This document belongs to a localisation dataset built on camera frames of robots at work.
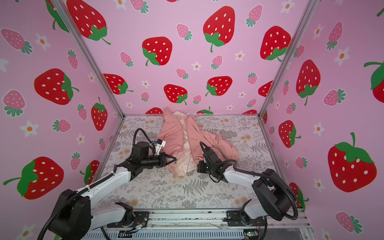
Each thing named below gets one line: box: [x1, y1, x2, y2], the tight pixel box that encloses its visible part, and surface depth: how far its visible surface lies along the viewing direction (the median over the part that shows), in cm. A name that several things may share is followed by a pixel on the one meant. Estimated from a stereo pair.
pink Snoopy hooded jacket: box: [154, 107, 240, 177], surface depth 103 cm
